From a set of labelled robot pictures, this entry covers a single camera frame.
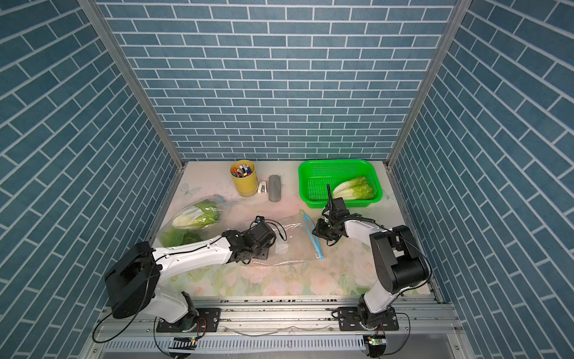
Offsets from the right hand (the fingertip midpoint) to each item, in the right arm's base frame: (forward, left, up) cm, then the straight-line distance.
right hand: (316, 232), depth 94 cm
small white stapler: (+22, +27, +1) cm, 35 cm away
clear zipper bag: (-3, +49, +8) cm, 50 cm away
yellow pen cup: (+17, +33, +13) cm, 39 cm away
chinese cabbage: (+19, -17, +8) cm, 27 cm away
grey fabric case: (+21, +21, +1) cm, 30 cm away
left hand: (-11, +19, +2) cm, 22 cm away
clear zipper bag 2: (-4, +8, 0) cm, 9 cm away
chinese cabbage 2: (-12, +53, +10) cm, 55 cm away
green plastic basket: (+31, +1, +3) cm, 31 cm away
